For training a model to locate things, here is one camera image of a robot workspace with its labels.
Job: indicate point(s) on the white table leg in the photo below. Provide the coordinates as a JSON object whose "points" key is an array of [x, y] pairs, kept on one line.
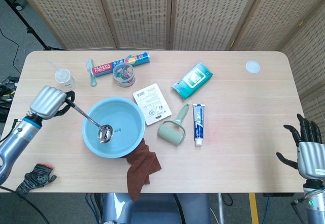
{"points": [[220, 208]]}

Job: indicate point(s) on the light blue plastic basin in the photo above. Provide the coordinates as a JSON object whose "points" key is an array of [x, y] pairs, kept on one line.
{"points": [[122, 117]]}

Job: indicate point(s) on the black tripod stand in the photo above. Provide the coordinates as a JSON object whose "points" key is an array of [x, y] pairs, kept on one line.
{"points": [[30, 28]]}

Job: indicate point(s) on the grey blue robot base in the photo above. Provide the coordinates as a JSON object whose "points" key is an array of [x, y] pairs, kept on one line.
{"points": [[152, 208]]}

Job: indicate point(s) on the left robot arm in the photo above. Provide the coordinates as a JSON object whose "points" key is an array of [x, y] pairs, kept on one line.
{"points": [[15, 142]]}

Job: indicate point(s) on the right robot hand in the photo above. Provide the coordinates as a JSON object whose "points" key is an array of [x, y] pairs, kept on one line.
{"points": [[311, 158]]}

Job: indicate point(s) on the blue white toothpaste tube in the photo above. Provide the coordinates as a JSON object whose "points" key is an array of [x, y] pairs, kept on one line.
{"points": [[198, 122]]}

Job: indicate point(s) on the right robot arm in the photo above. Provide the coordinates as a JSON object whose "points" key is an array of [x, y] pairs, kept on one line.
{"points": [[316, 203]]}

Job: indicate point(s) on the green lint roller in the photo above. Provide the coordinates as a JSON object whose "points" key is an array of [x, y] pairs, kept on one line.
{"points": [[171, 132]]}

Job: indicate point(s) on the clear squeeze bottle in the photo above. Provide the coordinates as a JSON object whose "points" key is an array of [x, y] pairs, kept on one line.
{"points": [[64, 78]]}

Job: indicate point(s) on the white product card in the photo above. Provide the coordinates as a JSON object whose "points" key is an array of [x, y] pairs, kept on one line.
{"points": [[152, 103]]}

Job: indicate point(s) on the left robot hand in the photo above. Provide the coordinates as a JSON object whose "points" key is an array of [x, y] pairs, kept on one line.
{"points": [[47, 102]]}

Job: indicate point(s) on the grey striped work glove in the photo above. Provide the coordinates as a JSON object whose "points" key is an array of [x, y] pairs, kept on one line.
{"points": [[33, 180]]}

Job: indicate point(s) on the brown microfibre cloth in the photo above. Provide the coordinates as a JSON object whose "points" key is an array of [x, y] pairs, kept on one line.
{"points": [[142, 168]]}

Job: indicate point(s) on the green toothbrush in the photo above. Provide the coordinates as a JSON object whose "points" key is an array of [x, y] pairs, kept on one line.
{"points": [[91, 74]]}

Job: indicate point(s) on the plastic food wrap box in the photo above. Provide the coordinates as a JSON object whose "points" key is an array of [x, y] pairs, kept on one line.
{"points": [[104, 67]]}

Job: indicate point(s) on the white round table cap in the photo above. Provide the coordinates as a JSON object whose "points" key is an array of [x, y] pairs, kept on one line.
{"points": [[253, 67]]}

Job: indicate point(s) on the wooden woven folding screen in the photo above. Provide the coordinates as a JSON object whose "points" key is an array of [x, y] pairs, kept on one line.
{"points": [[203, 13]]}

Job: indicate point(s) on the teal wet wipes pack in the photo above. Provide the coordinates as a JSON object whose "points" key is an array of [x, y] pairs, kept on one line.
{"points": [[193, 80]]}

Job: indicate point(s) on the clear jar of clips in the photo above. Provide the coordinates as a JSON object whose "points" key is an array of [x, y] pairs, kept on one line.
{"points": [[124, 75]]}

